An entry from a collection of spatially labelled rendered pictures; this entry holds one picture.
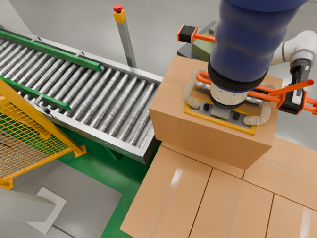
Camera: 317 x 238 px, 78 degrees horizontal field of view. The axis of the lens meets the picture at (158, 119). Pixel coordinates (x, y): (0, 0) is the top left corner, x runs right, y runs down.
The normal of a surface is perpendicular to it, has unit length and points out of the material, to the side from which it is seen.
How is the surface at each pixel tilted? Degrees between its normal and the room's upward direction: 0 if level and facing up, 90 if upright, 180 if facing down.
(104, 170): 0
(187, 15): 0
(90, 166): 0
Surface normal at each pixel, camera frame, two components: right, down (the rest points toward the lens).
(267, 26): -0.20, 0.91
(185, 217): -0.06, -0.48
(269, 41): 0.38, 0.54
